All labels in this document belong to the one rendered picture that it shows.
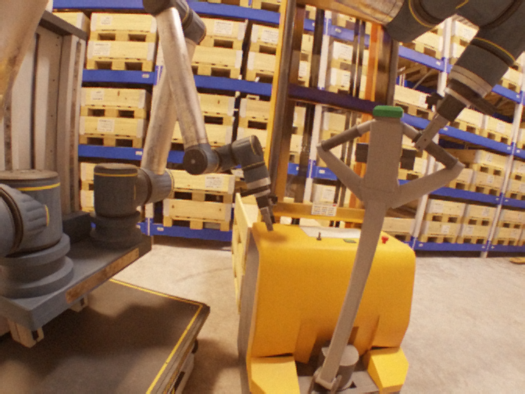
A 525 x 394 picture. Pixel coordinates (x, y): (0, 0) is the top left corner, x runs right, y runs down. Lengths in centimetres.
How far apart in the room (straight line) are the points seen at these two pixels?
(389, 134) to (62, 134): 126
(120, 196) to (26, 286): 51
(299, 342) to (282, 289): 29
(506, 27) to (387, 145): 37
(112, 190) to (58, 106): 47
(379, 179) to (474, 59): 38
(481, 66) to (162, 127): 121
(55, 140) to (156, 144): 48
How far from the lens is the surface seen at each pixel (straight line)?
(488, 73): 72
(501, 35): 73
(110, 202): 113
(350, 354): 126
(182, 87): 102
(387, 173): 77
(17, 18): 57
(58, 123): 131
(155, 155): 132
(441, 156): 76
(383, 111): 75
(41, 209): 83
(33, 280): 91
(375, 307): 129
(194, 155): 94
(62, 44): 139
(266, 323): 109
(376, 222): 82
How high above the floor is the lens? 124
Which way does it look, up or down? 12 degrees down
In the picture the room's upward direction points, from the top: 7 degrees clockwise
